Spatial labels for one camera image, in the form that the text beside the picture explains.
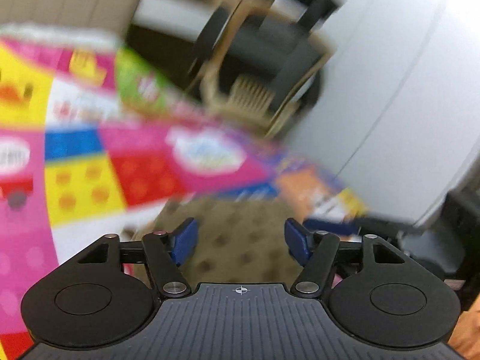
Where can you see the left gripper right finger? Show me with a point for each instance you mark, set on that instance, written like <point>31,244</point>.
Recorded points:
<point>316,252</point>

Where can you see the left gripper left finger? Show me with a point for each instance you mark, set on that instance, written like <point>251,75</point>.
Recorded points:
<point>165,252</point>

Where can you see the brown polka dot dress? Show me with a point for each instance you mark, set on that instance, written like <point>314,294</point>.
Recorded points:
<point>239,241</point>

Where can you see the colourful cartoon play mat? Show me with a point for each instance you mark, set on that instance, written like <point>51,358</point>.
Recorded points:
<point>95,140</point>

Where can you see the beige mesh office chair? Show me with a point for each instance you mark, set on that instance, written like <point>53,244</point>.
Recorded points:
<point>259,63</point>

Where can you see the white desk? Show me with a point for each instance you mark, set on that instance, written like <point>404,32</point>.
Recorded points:
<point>183,19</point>

